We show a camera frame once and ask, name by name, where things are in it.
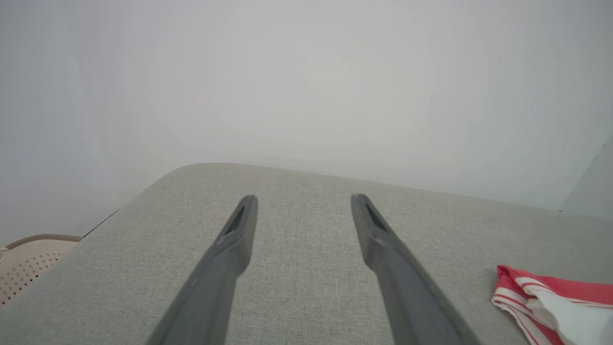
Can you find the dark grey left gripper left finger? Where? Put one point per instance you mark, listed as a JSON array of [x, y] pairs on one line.
[[215, 282]]

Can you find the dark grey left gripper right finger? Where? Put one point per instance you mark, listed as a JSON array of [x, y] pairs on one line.
[[407, 292]]

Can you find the red and white garment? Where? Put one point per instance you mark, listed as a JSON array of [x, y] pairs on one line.
[[565, 311]]

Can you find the beige perforated laundry basket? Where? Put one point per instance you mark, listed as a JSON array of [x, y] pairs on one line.
[[28, 268]]

